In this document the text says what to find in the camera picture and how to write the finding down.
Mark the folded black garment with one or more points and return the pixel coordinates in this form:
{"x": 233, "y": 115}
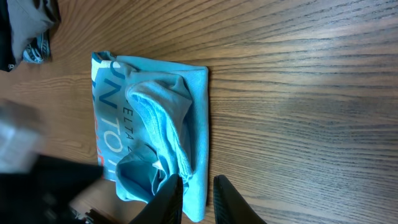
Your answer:
{"x": 7, "y": 58}

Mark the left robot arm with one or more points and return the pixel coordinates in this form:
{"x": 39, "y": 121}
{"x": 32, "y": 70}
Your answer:
{"x": 36, "y": 188}

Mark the folded grey garment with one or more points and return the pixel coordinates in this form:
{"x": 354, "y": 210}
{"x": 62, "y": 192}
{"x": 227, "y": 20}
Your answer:
{"x": 28, "y": 19}

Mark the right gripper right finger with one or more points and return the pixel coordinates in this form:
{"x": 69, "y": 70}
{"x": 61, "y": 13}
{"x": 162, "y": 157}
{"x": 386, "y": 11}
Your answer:
{"x": 229, "y": 205}

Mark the light blue printed t-shirt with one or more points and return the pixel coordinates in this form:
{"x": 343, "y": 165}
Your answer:
{"x": 151, "y": 122}

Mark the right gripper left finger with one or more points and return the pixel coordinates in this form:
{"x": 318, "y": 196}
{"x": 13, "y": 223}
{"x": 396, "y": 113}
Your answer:
{"x": 166, "y": 206}

